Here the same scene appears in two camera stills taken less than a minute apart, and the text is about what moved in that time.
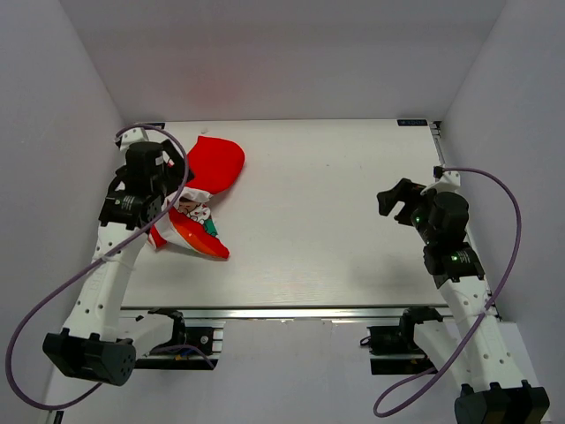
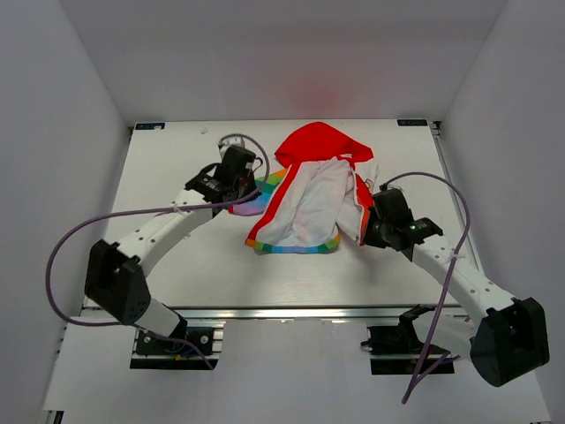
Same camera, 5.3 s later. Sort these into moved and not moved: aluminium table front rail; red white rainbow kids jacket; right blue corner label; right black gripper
Moved: right black gripper; red white rainbow kids jacket
Not moved: aluminium table front rail; right blue corner label
